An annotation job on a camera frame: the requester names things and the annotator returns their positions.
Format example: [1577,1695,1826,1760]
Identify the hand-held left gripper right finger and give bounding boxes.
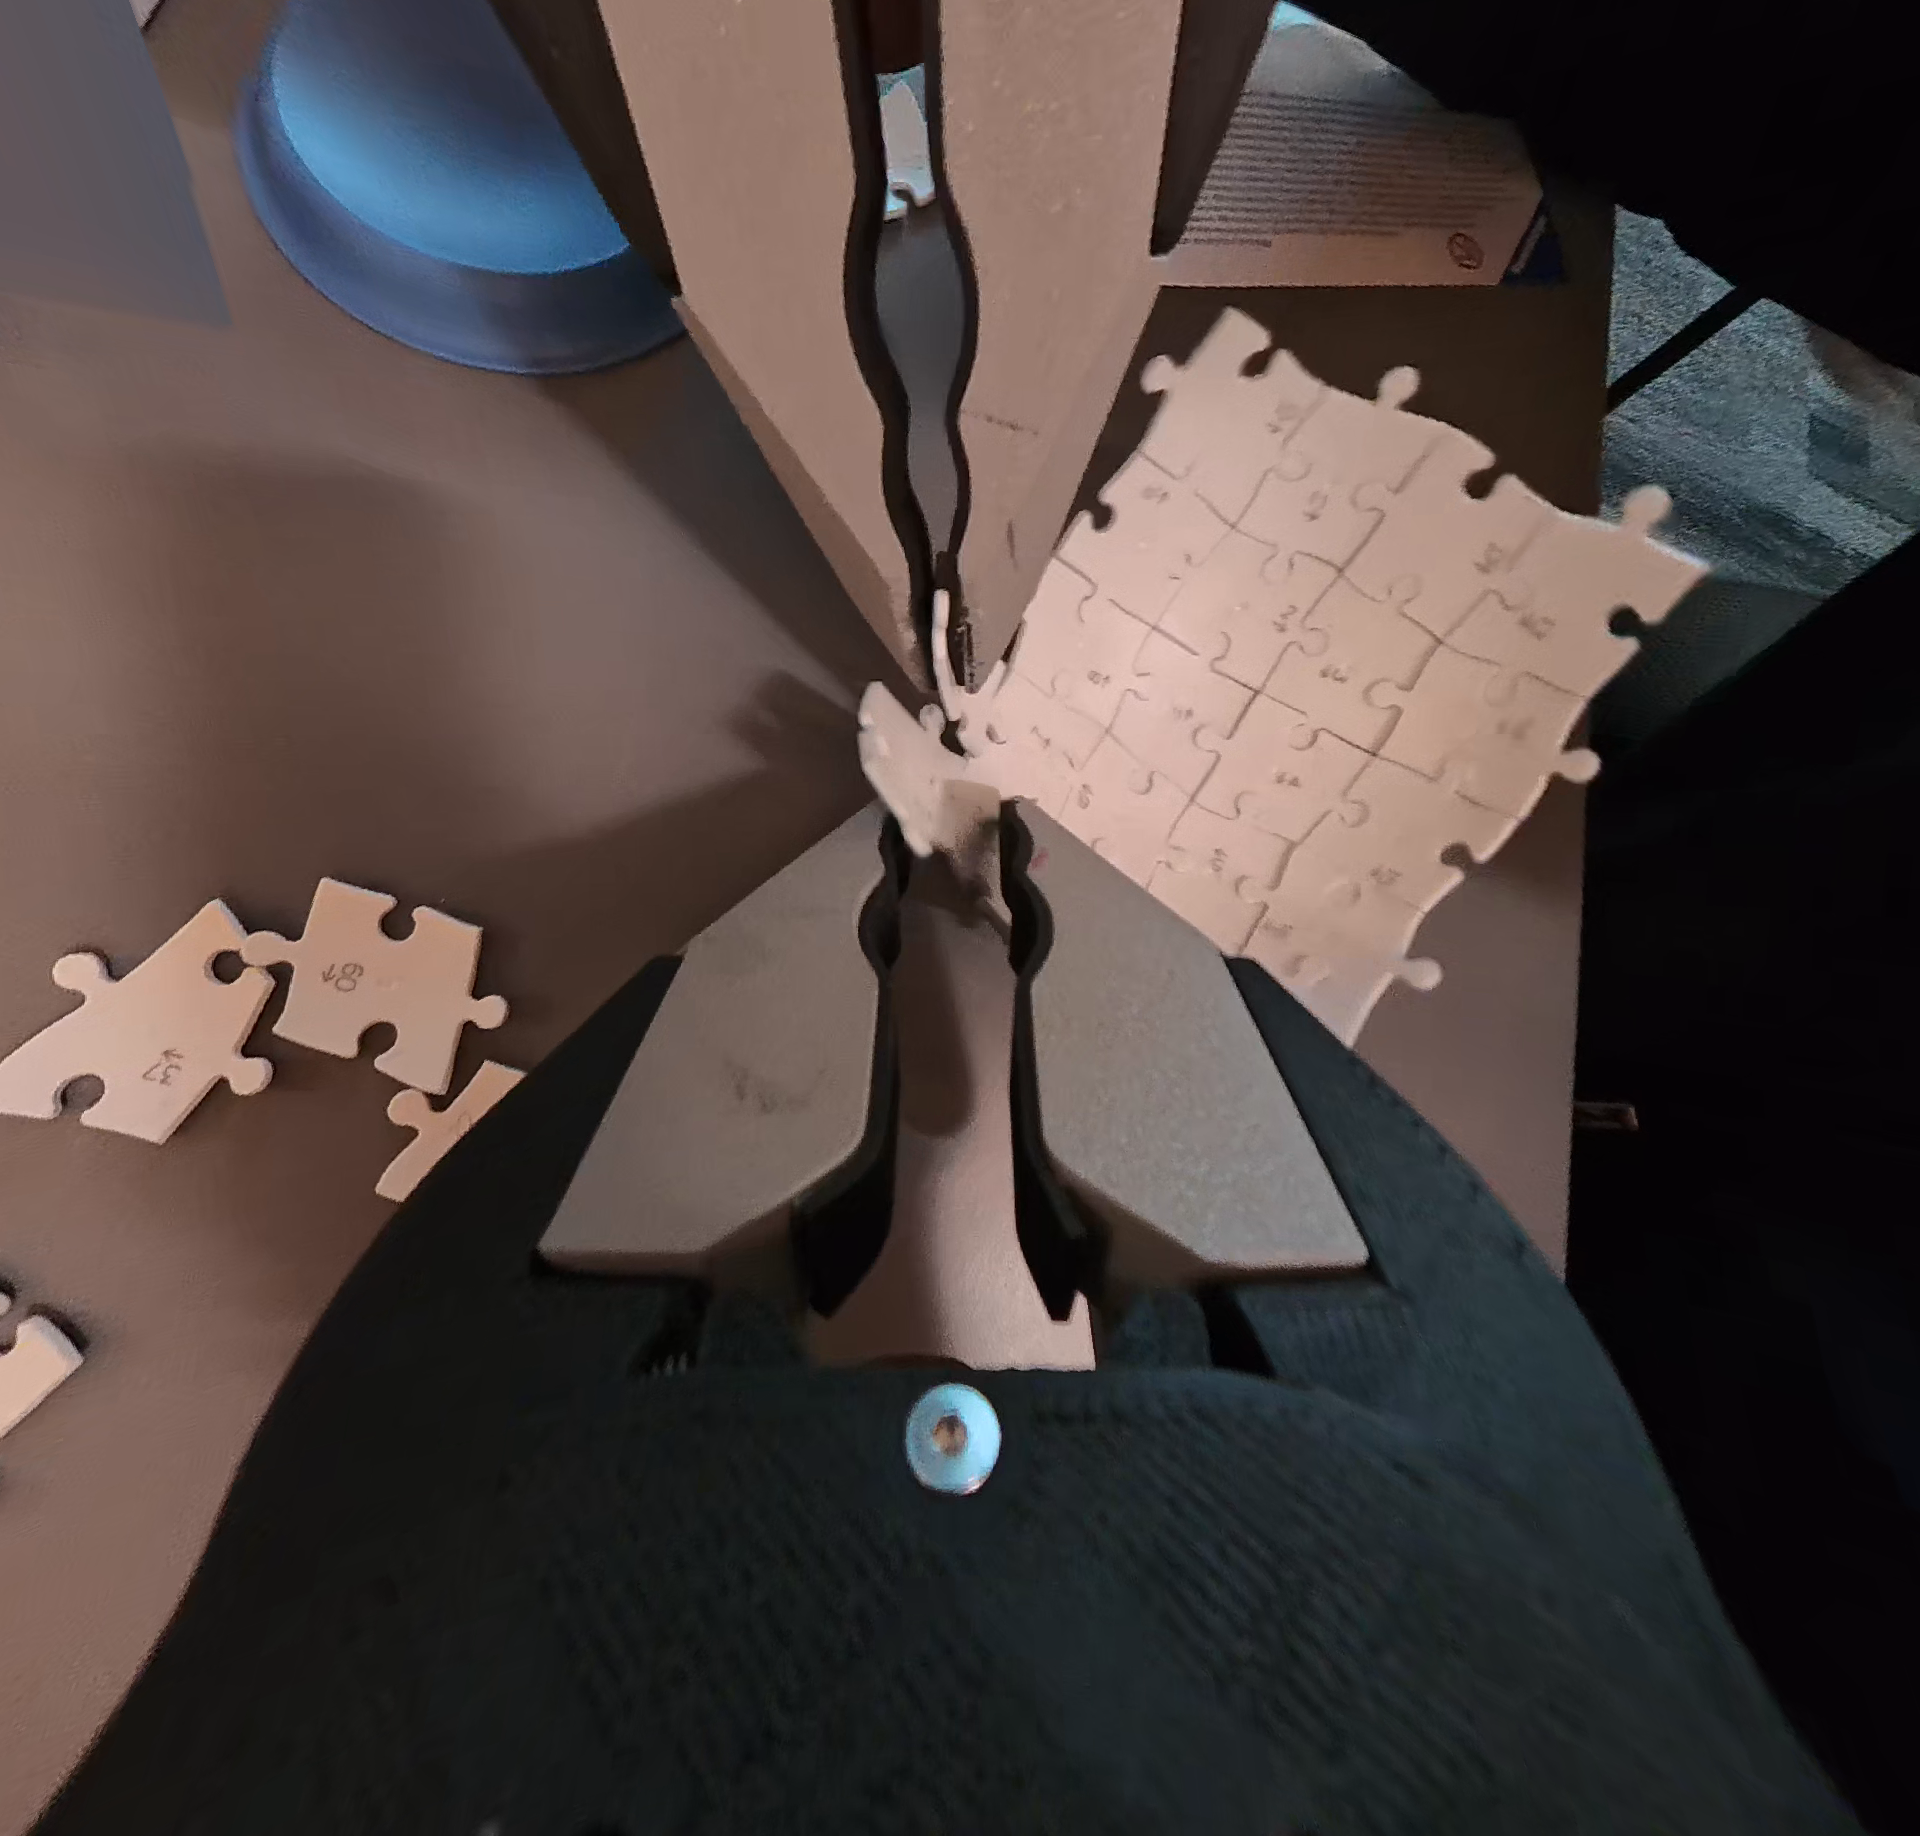
[1001,805,1379,1326]

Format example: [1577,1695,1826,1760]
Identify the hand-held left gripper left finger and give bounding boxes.
[537,813,912,1316]

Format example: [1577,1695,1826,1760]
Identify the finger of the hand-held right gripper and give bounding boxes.
[580,0,936,680]
[930,0,1208,662]

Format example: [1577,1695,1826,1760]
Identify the assembled white puzzle section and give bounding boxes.
[930,307,1714,1050]

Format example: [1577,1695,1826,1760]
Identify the blue round puzzle stand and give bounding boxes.
[232,0,694,371]

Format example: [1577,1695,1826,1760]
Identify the triangular white puzzle piece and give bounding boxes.
[0,1280,87,1441]

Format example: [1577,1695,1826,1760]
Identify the white printed leaflet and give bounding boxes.
[1162,0,1551,286]

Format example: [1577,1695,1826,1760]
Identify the person's dark clothing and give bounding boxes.
[1557,521,1920,1836]

